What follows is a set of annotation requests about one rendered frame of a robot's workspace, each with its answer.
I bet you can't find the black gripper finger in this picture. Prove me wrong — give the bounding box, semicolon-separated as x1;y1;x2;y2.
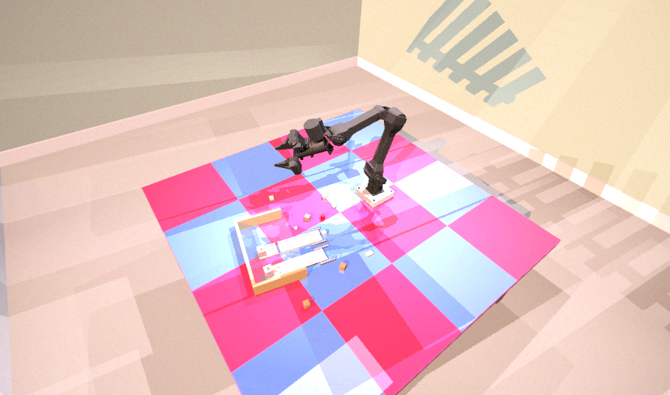
274;157;292;170
275;137;293;150

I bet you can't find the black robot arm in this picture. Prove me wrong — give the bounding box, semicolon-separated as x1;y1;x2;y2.
288;105;407;196

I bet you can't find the cream flat strip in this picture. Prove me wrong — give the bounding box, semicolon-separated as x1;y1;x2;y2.
294;230;323;248

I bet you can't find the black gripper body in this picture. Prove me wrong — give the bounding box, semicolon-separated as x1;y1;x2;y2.
289;129;315;175

